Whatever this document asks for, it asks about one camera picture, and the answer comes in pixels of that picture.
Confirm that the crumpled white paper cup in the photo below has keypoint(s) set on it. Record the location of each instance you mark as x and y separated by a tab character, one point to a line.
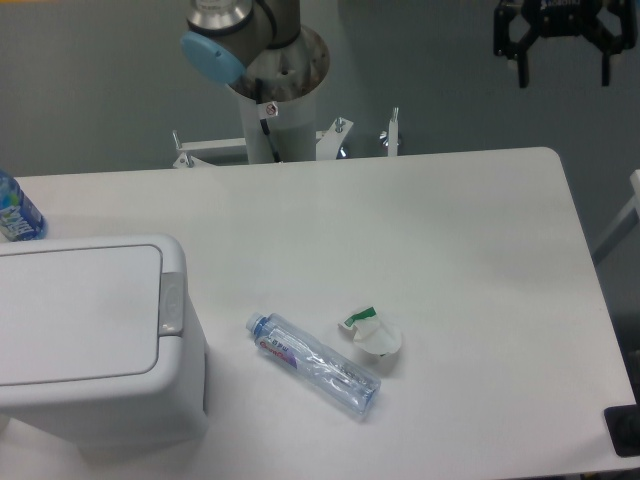
371	334

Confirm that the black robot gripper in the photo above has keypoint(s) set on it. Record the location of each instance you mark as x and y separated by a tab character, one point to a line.
608	25

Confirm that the grey lid push button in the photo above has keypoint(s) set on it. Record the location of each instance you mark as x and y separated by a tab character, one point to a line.
171	304

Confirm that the white trash can lid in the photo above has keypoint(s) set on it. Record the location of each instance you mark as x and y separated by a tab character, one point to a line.
79	314

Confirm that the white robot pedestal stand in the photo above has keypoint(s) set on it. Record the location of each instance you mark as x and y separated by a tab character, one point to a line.
276	96

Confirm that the white plastic trash can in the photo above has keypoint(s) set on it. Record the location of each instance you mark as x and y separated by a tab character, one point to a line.
166	404

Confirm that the empty clear plastic water bottle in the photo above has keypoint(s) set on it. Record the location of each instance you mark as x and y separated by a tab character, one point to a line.
340	381

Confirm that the black clamp at table edge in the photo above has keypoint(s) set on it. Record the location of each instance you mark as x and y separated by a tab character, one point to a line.
623	426

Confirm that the white frame at right edge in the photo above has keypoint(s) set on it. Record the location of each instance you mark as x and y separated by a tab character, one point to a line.
620	226

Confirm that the blue labelled water bottle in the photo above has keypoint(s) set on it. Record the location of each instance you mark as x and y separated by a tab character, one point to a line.
20	218

